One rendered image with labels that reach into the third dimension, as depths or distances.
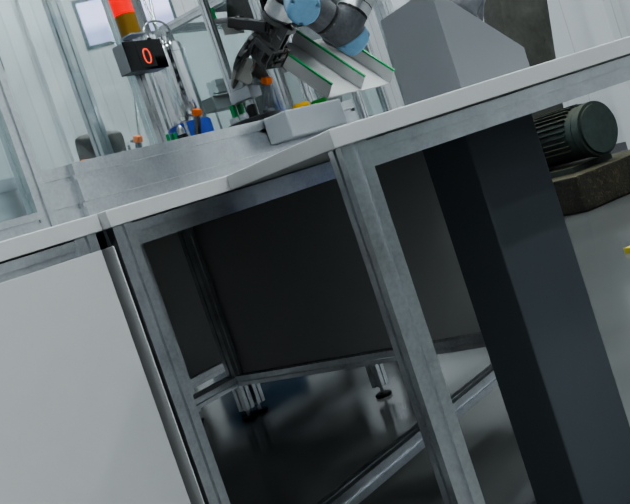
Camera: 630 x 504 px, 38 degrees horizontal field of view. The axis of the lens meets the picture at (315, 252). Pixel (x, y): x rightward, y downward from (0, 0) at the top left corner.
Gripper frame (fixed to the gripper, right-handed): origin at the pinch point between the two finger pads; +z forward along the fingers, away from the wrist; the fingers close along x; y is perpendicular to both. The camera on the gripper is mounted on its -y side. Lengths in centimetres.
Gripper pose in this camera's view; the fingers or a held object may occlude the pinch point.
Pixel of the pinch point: (239, 80)
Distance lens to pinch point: 231.2
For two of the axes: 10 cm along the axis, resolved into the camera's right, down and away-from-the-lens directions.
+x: 5.8, -2.6, 7.7
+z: -4.3, 7.1, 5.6
